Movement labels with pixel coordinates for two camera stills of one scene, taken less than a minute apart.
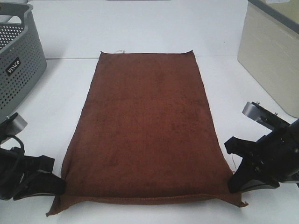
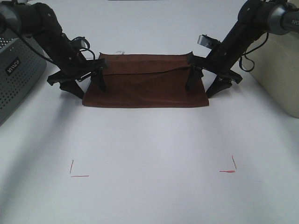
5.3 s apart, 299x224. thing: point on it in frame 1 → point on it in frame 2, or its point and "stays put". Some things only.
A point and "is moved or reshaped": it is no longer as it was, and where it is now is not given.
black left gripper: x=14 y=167 → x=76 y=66
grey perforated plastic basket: x=23 y=60 stays put
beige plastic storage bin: x=269 y=48 stays put
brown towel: x=146 y=134 is moved or reshaped
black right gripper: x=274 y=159 → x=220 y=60
